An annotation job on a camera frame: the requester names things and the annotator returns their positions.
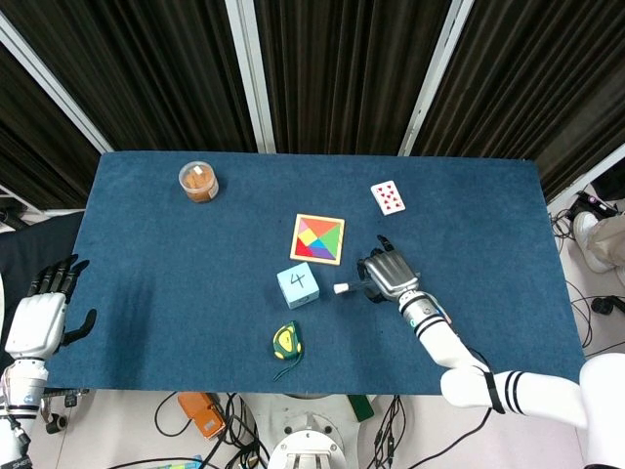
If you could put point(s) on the orange box device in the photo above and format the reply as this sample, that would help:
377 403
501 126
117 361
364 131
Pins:
201 413

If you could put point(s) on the white frame post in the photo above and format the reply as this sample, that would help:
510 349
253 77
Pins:
434 78
251 78
54 83

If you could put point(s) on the wooden tangram puzzle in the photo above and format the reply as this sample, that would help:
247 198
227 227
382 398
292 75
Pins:
317 239

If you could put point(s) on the clear jar of rubber bands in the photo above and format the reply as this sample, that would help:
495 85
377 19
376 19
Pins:
197 183

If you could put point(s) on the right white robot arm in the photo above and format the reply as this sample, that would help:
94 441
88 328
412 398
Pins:
454 347

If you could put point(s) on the green flat block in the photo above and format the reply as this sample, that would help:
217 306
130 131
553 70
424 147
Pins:
361 408

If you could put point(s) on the blue table cloth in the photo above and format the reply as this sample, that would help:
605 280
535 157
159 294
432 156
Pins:
195 293

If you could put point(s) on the white shoe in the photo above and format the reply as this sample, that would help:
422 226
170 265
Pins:
588 239

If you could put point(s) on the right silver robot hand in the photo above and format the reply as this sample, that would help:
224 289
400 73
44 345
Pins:
393 273

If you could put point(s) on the beige trouser leg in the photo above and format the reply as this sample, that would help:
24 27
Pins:
610 239

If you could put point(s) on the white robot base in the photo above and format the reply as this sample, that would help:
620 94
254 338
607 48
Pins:
307 435

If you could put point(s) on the light blue numbered cube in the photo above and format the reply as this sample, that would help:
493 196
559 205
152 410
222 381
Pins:
298 285

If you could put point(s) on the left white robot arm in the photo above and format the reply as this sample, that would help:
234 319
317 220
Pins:
22 391

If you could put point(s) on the green yellow tape measure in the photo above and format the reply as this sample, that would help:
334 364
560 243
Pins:
287 339

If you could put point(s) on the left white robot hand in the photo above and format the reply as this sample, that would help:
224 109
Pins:
36 322

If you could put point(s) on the dark pleated curtain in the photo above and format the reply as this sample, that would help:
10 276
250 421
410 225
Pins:
342 73

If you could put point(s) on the red playing card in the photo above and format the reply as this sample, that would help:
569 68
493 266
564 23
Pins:
388 198

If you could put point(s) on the small white cylinder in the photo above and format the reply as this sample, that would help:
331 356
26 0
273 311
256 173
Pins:
342 288

